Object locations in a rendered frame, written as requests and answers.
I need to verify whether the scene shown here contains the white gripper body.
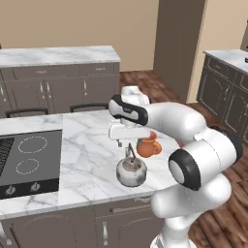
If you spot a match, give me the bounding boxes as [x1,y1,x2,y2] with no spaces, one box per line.
[108,123,152,140]

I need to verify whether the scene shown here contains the orange jug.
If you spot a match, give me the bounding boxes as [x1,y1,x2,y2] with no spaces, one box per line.
[136,130,163,159]

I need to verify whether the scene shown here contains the grey kettle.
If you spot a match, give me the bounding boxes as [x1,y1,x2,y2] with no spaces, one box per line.
[115,142,148,188]

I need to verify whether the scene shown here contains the black chair back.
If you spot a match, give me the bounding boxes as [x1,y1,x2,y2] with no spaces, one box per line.
[69,102,110,113]
[4,107,49,119]

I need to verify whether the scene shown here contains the grey drawer front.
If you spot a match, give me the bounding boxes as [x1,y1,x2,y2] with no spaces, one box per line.
[93,195,157,219]

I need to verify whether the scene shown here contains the grey cupboard run marble top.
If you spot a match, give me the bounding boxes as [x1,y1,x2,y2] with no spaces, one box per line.
[0,45,122,119]

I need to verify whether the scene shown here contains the black hob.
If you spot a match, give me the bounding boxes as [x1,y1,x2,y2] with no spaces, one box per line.
[0,129,63,200]

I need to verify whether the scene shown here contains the grey cupboard door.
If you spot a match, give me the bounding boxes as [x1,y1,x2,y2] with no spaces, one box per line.
[0,205,97,248]
[94,212,166,248]

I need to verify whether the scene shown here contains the black hob knob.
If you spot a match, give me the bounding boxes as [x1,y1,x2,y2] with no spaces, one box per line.
[4,185,16,197]
[30,181,42,193]

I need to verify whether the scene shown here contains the dark grey cupboard run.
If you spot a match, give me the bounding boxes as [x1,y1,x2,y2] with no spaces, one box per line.
[196,48,248,145]

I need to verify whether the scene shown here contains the silver drawer handle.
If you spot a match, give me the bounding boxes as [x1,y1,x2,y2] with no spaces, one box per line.
[108,203,152,214]

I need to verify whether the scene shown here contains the silver cupboard door handle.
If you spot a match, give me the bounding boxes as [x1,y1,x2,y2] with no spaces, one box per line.
[102,221,109,247]

